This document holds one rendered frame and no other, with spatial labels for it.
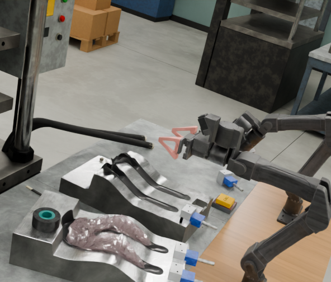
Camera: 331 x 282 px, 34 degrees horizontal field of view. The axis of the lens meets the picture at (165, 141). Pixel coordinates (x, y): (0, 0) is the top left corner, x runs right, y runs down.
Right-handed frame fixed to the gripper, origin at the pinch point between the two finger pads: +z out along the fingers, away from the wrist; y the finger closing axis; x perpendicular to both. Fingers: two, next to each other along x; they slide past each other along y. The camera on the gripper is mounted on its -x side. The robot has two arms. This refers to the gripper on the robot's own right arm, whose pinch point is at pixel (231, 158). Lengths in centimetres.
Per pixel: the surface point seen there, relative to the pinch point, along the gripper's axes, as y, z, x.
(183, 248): 56, -15, 34
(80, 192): 67, 12, -2
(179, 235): 50, -7, 28
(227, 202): 14.9, -0.6, 18.7
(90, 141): -60, 173, -113
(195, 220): 44, -12, 26
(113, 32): -234, 280, -327
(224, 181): 1.8, 7.8, 6.5
